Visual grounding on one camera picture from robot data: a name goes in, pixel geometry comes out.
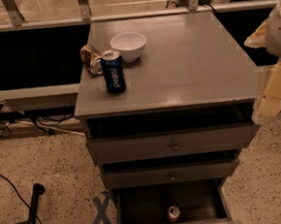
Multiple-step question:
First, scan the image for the grey drawer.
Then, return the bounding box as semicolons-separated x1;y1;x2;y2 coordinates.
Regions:
87;104;259;165
103;150;239;189
115;179;241;224

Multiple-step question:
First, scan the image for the grey bottom drawer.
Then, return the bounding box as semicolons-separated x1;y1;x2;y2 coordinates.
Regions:
115;179;241;224

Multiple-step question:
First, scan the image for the grey drawer cabinet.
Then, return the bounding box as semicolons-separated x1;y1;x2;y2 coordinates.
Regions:
67;8;275;224

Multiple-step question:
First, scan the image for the red coke can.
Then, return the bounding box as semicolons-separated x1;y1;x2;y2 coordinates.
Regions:
167;206;181;223

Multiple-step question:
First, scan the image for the black floor cable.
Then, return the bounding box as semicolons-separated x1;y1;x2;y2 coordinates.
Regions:
0;163;47;224

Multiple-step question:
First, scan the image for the white bowl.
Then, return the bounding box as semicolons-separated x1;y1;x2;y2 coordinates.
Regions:
109;32;146;62

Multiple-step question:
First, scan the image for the brown can lying down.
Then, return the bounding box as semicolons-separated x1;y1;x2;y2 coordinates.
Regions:
80;45;103;76

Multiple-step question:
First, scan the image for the black metal leg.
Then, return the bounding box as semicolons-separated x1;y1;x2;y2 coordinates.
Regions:
0;182;49;224

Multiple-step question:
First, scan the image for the metal railing frame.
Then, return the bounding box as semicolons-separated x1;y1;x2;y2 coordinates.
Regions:
0;0;281;114

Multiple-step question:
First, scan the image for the blue pepsi can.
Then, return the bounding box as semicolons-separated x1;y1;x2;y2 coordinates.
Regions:
101;49;126;94

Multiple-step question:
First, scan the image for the grey middle drawer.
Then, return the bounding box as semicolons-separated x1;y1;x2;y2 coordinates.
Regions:
103;150;239;189

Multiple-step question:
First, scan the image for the grey top drawer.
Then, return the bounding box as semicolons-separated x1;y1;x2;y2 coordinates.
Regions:
87;104;259;165

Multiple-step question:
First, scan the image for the blue tape X mark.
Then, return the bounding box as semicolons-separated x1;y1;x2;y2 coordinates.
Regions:
93;190;111;224

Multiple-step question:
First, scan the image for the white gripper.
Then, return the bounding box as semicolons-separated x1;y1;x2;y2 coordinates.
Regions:
244;0;281;125

